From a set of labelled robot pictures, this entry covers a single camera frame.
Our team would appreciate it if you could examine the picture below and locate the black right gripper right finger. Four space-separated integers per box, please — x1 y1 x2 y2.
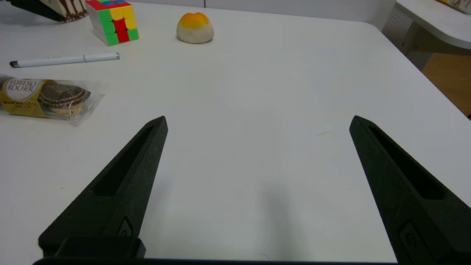
349 115 471 264

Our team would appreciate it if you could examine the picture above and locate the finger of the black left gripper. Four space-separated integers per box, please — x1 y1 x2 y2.
10 0 66 22

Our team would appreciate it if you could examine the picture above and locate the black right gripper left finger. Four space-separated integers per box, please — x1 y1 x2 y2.
38 116 169 258

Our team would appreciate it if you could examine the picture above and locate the chocolate blueberry cake slice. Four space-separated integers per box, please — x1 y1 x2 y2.
40 0 89 22

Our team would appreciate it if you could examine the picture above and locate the white pen with black tip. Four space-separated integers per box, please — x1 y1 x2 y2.
9 52 120 68

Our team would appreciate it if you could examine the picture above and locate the colourful Rubik's cube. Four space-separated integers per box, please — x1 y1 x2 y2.
85 0 139 46

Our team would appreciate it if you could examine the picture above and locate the Ferrero Rocher chocolate pack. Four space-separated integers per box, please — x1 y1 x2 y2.
0 75 105 127

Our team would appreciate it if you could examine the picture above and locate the round orange-topped bun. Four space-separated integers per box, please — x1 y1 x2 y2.
176 12 215 44

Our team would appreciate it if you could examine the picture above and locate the white side table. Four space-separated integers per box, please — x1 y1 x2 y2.
382 0 471 71

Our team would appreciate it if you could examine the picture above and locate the yellow printed carton box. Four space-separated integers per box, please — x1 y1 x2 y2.
436 0 471 14

